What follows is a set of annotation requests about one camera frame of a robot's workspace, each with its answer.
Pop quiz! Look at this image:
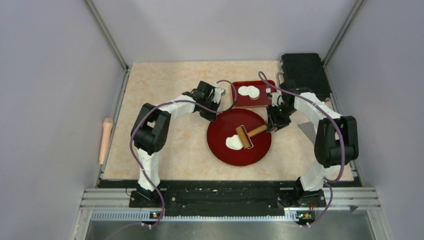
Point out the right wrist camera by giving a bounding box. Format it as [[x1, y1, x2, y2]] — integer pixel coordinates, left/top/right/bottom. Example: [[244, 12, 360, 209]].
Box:
[[266, 88, 284, 107]]

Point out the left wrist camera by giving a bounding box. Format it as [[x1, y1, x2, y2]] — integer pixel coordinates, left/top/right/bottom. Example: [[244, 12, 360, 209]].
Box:
[[212, 87, 226, 104]]

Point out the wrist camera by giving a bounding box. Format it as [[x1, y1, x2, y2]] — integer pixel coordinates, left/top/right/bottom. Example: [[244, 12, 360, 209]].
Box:
[[266, 88, 284, 107], [212, 87, 226, 104]]

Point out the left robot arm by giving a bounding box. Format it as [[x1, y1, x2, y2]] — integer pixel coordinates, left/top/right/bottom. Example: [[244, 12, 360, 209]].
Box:
[[129, 81, 226, 207]]

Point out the round red tray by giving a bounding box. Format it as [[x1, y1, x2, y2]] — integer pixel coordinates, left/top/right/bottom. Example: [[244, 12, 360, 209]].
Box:
[[206, 108, 272, 167]]

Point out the rectangular red tray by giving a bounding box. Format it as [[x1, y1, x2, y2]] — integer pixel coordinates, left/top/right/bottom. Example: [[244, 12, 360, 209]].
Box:
[[231, 80, 276, 108]]

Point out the black case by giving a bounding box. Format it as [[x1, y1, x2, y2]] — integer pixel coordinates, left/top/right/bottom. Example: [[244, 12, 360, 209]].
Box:
[[279, 53, 332, 102]]

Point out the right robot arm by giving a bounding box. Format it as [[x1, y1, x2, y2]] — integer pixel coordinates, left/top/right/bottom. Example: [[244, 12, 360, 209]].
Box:
[[264, 80, 359, 206]]

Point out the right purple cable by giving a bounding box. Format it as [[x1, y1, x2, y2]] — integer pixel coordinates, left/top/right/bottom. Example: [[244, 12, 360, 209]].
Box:
[[257, 71, 346, 228]]

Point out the wooden roller tool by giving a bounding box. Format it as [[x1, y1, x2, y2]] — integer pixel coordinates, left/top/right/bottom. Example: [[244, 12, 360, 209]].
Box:
[[235, 124, 267, 150]]

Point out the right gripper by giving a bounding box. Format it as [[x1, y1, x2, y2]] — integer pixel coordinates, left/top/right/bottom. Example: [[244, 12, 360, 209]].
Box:
[[267, 102, 298, 133]]

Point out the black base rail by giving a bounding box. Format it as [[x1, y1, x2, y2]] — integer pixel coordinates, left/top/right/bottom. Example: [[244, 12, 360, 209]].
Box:
[[96, 178, 362, 218]]

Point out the beige wooden rolling pin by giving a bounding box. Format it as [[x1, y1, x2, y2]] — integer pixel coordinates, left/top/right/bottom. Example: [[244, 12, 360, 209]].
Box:
[[99, 117, 114, 165]]

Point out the white dough ball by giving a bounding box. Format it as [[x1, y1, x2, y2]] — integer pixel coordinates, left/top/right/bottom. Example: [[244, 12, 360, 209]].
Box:
[[225, 134, 244, 151]]

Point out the left white wrapper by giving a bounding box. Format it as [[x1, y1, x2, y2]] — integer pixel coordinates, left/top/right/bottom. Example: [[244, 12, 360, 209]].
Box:
[[237, 85, 250, 96]]

